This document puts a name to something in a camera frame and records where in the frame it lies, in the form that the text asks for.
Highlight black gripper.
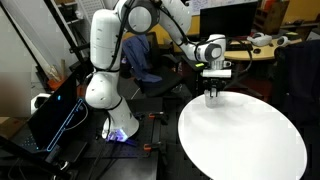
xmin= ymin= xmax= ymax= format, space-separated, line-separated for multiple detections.
xmin=204 ymin=78 xmax=224 ymax=92

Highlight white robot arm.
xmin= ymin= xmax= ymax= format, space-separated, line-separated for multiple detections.
xmin=85 ymin=0 xmax=231 ymax=142

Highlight black office chair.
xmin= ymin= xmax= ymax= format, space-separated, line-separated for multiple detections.
xmin=135 ymin=32 xmax=192 ymax=97

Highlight white VR headset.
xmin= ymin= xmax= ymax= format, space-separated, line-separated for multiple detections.
xmin=247 ymin=32 xmax=272 ymax=47

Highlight black computer monitor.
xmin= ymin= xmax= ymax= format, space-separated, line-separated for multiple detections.
xmin=199 ymin=1 xmax=258 ymax=38

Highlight blue cloth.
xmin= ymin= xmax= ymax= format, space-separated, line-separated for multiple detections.
xmin=122 ymin=35 xmax=162 ymax=83

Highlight black laptop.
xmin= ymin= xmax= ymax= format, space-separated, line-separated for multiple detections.
xmin=12 ymin=74 xmax=84 ymax=153

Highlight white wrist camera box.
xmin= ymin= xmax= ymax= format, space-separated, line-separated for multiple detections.
xmin=202 ymin=69 xmax=232 ymax=78

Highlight orange handled clamp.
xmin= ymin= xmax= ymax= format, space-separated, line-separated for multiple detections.
xmin=143 ymin=112 xmax=169 ymax=125
xmin=143 ymin=141 xmax=168 ymax=165

